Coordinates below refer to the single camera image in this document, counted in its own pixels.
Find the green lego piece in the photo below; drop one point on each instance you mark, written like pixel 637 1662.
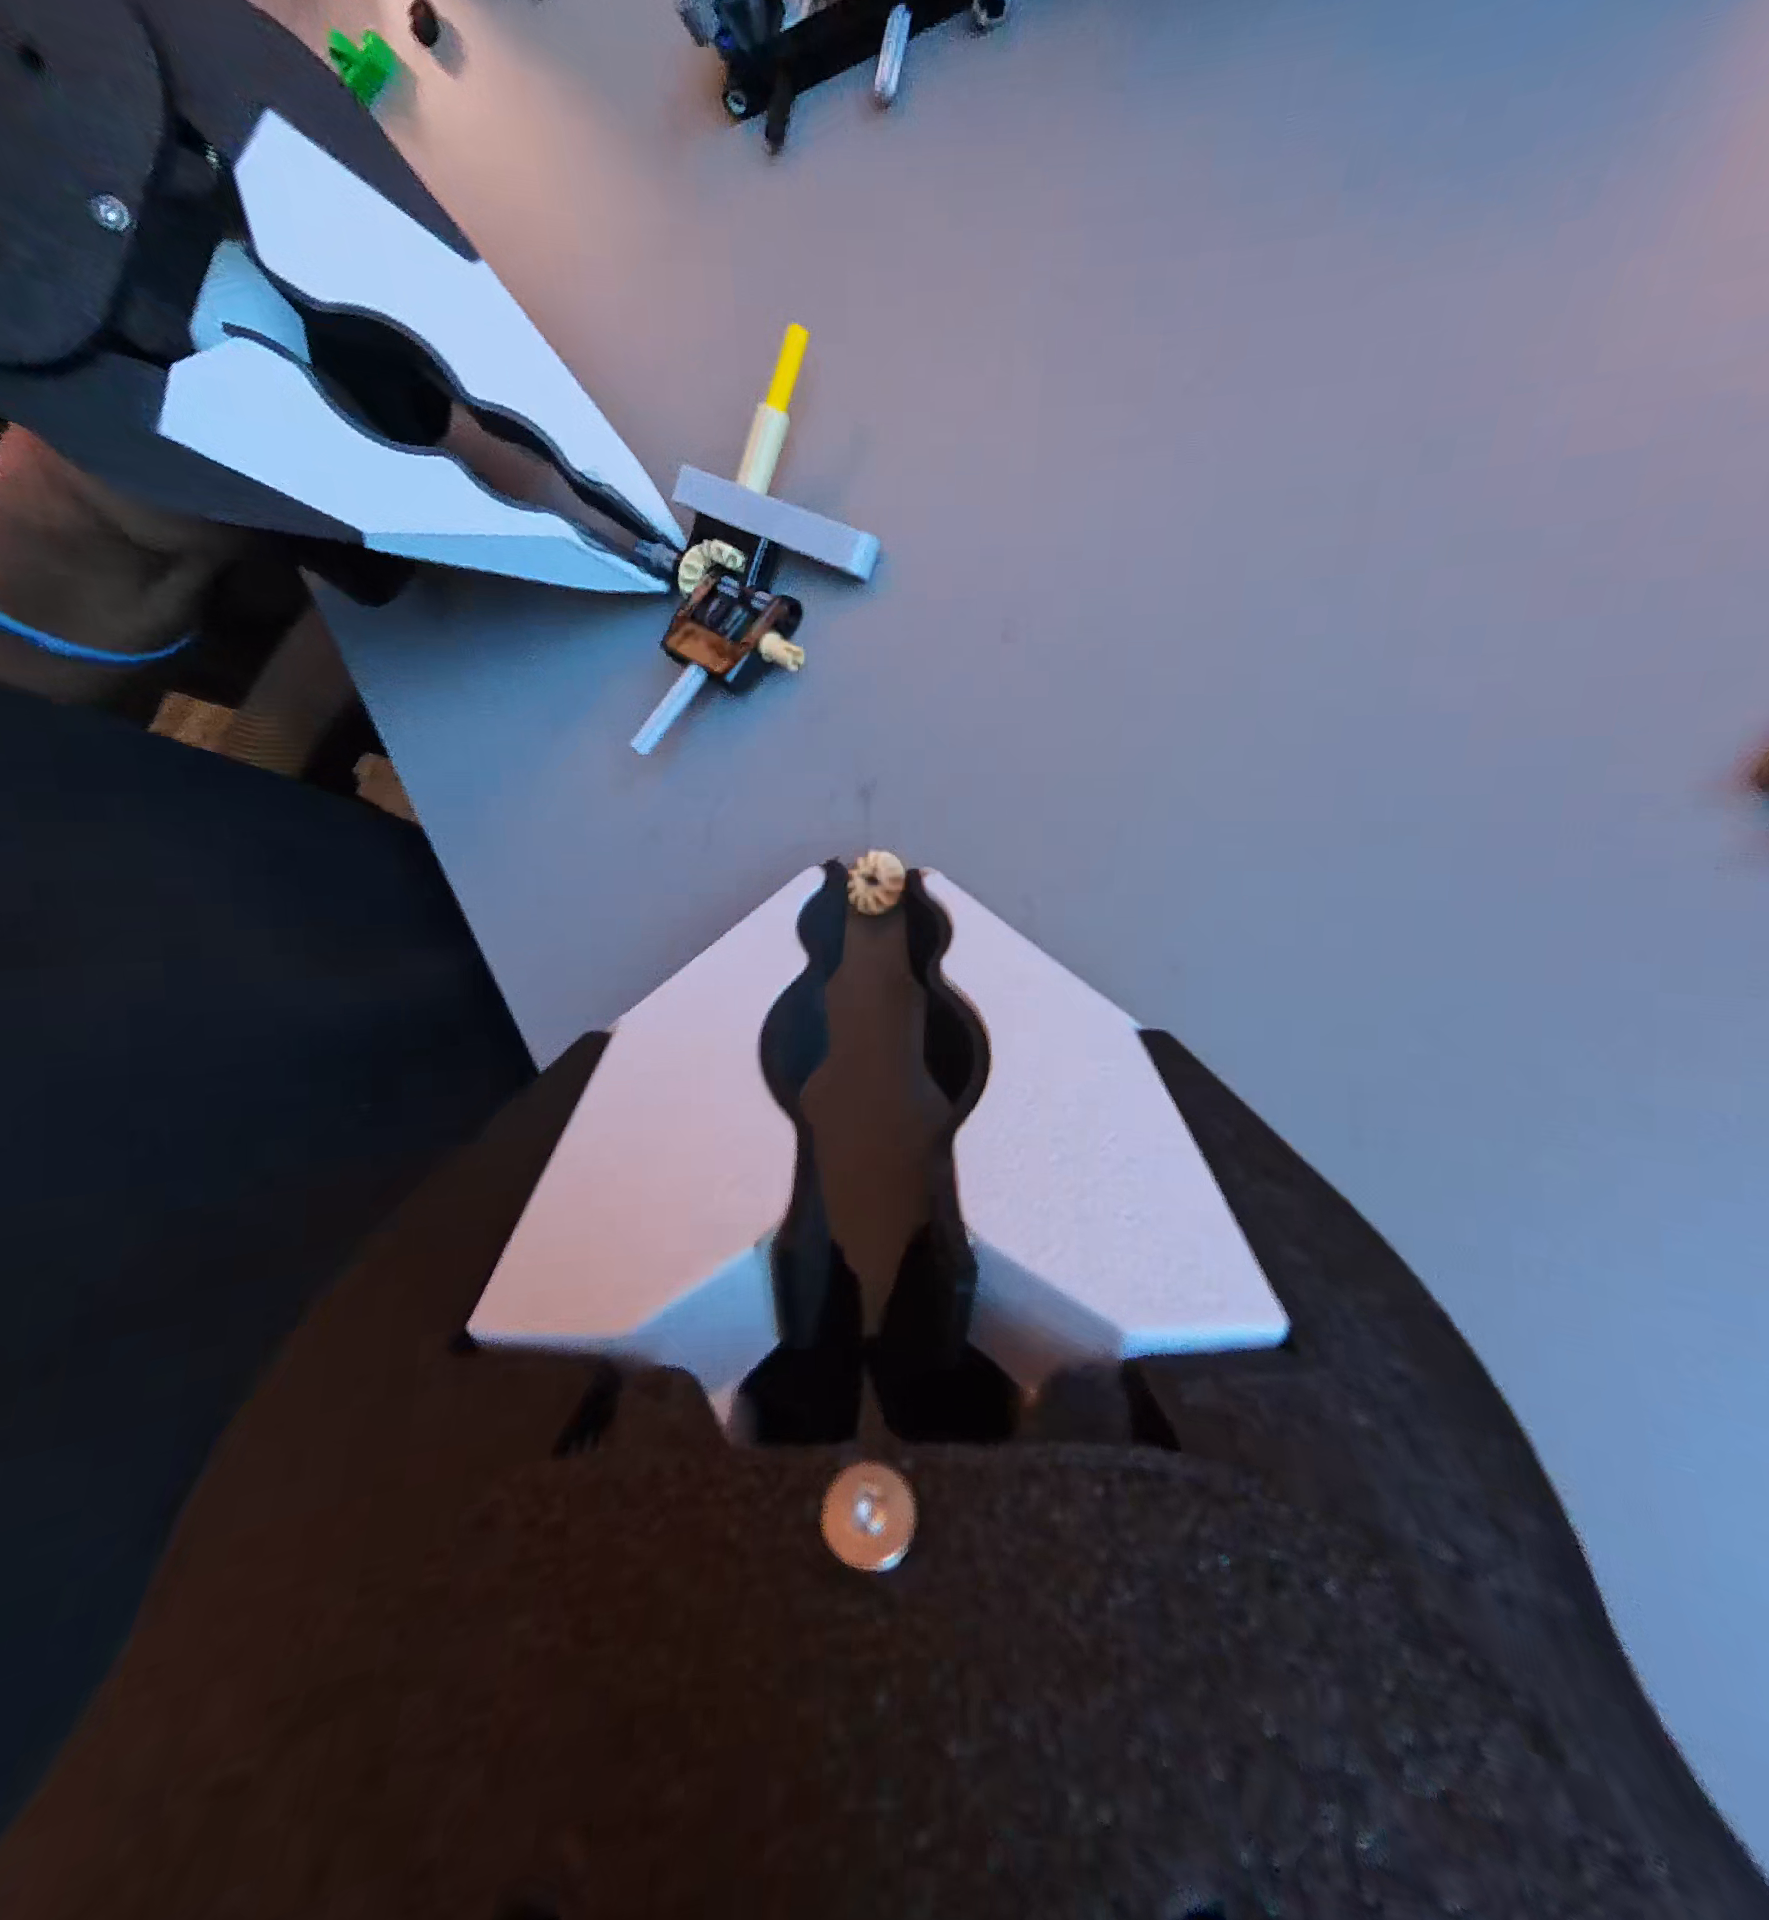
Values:
pixel 364 68

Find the tan lego bevel gear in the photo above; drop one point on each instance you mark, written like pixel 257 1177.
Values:
pixel 874 885

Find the person's left forearm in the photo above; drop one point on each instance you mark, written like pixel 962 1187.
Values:
pixel 89 555

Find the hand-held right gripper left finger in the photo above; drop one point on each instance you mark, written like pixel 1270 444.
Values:
pixel 645 1184

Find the thin blue wristband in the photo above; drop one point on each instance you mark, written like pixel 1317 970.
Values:
pixel 45 646

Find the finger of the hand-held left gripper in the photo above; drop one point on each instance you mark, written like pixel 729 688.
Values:
pixel 419 263
pixel 299 465

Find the large lego technic vehicle model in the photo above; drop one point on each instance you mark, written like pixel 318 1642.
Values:
pixel 825 38

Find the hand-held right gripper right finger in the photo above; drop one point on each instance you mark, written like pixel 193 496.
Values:
pixel 1110 1184

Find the small lego gear assembly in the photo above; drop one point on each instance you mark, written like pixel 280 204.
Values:
pixel 779 519

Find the small black round lego piece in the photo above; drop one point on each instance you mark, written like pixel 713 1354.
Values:
pixel 425 20

